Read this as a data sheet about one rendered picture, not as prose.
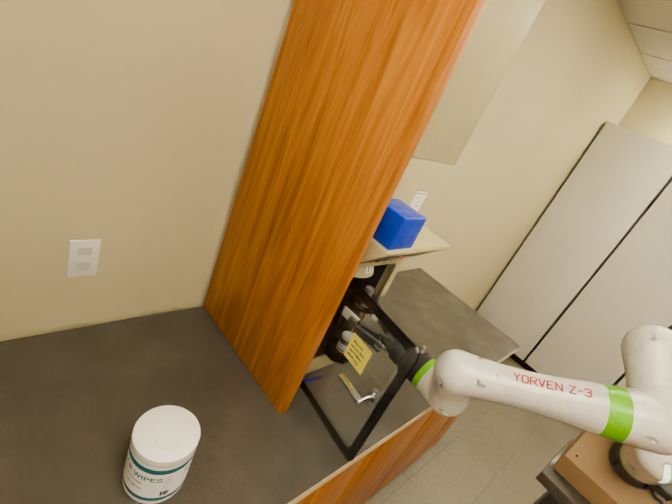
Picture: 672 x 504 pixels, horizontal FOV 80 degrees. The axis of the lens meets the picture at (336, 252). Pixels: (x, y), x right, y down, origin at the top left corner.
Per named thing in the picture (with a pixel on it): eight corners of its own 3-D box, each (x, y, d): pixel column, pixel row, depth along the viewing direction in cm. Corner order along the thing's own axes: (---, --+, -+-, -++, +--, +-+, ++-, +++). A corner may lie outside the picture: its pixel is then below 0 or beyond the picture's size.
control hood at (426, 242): (340, 259, 104) (355, 227, 100) (408, 251, 127) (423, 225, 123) (369, 286, 98) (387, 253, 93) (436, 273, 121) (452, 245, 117)
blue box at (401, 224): (360, 228, 100) (375, 197, 96) (384, 227, 107) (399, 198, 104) (388, 250, 95) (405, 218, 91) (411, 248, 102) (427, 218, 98)
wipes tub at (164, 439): (112, 462, 86) (122, 417, 80) (172, 438, 96) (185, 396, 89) (133, 518, 79) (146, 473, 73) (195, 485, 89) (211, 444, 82)
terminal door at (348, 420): (295, 374, 122) (345, 269, 105) (350, 464, 103) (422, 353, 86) (292, 375, 121) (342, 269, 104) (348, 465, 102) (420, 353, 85)
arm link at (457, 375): (588, 442, 90) (583, 395, 97) (612, 424, 81) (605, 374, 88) (427, 397, 98) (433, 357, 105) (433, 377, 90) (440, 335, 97)
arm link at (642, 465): (665, 436, 125) (692, 426, 110) (670, 491, 118) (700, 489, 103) (616, 425, 130) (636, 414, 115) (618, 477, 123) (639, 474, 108)
